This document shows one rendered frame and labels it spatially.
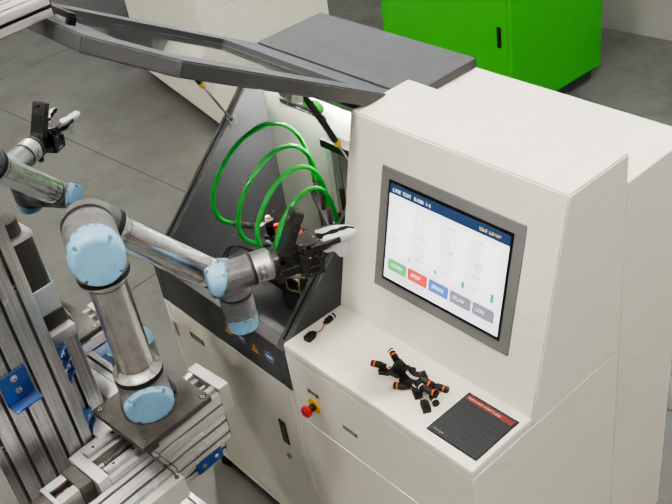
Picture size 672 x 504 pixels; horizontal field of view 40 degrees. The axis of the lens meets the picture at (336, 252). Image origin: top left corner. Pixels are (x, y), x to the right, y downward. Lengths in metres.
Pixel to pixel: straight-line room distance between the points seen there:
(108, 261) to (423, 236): 0.83
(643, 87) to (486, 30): 1.11
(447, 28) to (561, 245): 3.57
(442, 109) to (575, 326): 0.64
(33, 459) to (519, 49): 3.67
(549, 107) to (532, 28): 2.81
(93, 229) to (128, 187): 3.61
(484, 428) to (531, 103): 0.89
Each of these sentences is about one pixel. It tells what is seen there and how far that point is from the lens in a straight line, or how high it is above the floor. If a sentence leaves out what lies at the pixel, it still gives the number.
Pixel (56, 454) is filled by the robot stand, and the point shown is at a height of 0.97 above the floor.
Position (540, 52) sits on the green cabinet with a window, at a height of 0.38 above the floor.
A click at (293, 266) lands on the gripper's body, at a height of 1.42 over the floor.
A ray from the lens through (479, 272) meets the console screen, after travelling 2.28.
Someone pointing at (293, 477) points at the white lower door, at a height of 0.32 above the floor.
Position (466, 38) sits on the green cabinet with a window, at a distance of 5.48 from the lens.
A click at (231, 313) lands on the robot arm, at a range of 2.16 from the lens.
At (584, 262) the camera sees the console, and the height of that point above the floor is 1.34.
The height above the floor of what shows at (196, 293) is 0.94.
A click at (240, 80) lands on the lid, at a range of 2.19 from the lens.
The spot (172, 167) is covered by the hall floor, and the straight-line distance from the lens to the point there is 5.65.
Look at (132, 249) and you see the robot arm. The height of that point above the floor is 1.53.
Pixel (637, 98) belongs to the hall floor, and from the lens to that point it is 5.80.
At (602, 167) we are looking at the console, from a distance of 2.16.
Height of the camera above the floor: 2.68
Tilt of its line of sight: 35 degrees down
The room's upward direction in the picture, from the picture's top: 10 degrees counter-clockwise
